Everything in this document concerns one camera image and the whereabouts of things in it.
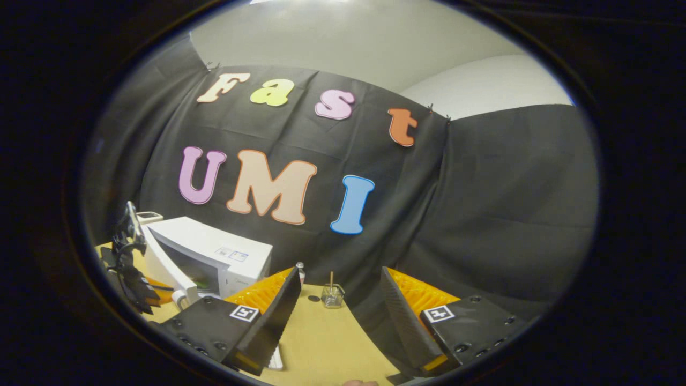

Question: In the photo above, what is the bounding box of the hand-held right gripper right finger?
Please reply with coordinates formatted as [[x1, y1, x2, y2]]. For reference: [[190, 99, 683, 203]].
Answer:
[[379, 266, 528, 378]]

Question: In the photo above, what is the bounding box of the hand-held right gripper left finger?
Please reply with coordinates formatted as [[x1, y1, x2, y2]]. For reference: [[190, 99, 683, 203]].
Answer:
[[161, 266, 302, 376]]

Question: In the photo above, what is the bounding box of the white microwave oven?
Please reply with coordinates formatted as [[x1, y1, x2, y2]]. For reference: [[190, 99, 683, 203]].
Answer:
[[140, 216, 274, 311]]

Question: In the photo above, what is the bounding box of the glass jar with stick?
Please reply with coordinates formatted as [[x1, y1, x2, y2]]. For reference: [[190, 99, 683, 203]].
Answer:
[[320, 271, 346, 309]]

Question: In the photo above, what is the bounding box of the black backdrop cloth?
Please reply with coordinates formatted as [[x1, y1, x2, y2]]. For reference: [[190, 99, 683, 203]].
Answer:
[[80, 35, 600, 376]]

